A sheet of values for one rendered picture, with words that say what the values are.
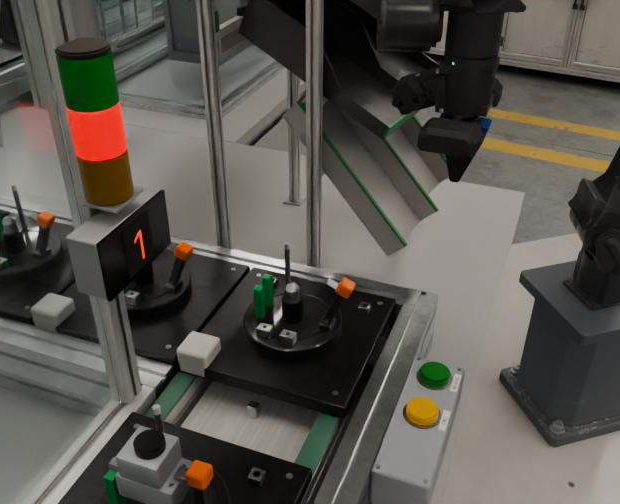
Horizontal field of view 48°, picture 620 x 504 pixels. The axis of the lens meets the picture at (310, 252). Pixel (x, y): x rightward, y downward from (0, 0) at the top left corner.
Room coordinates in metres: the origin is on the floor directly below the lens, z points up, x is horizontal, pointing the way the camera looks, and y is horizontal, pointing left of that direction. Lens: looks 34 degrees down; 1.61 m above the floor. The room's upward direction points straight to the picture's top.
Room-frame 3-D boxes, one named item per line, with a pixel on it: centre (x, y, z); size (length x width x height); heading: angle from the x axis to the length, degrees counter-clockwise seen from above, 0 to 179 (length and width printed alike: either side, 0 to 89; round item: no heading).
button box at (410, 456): (0.61, -0.14, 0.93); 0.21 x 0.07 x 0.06; 159
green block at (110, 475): (0.45, 0.20, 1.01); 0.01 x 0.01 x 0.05; 69
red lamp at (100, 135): (0.63, 0.21, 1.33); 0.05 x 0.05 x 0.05
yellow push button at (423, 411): (0.61, -0.14, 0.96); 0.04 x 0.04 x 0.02
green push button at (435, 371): (0.67, -0.17, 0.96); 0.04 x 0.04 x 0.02
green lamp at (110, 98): (0.63, 0.21, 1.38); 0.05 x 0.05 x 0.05
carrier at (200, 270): (0.85, 0.25, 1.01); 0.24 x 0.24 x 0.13; 69
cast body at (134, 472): (0.45, 0.16, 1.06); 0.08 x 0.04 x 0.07; 69
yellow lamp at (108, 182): (0.63, 0.21, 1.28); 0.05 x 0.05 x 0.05
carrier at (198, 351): (0.76, 0.03, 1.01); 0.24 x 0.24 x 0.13; 69
